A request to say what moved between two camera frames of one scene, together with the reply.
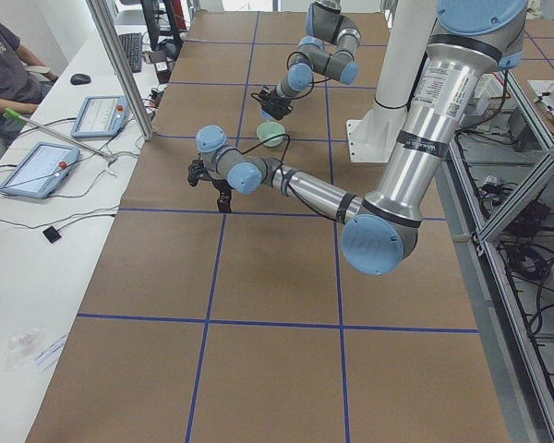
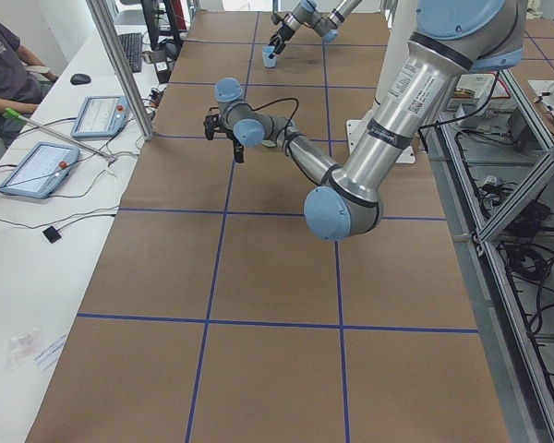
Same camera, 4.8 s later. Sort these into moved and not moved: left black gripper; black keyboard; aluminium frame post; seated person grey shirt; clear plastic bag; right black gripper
Moved: right black gripper; left black gripper
Not moved: black keyboard; seated person grey shirt; clear plastic bag; aluminium frame post
